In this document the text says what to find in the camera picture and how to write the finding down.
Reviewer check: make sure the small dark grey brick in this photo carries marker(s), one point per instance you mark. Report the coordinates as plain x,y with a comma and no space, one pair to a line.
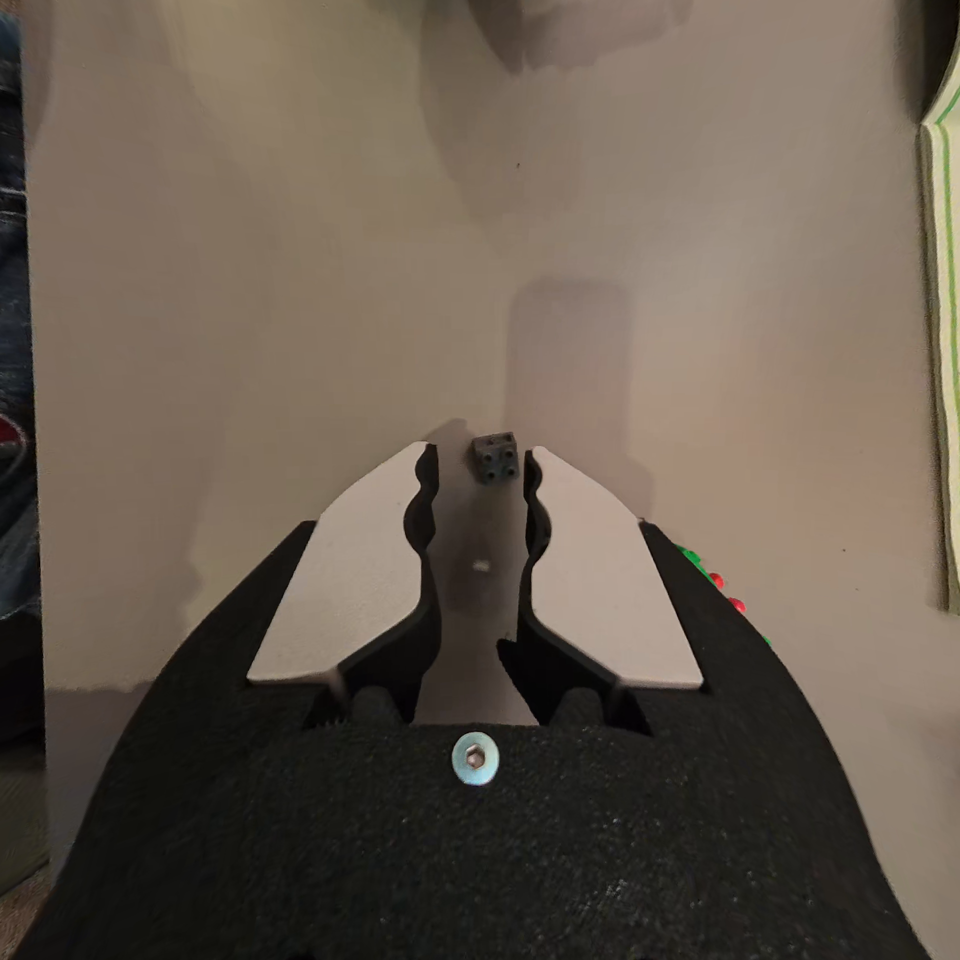
495,459

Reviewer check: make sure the brick instruction booklet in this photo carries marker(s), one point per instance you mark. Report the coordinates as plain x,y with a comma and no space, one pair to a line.
946,337

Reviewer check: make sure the colourful brick model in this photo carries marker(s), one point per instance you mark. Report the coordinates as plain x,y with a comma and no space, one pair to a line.
712,579

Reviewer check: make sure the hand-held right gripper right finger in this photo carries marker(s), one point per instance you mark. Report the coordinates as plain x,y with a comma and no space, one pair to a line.
600,592

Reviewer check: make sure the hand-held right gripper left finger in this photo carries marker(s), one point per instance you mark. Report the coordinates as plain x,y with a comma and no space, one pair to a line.
352,585

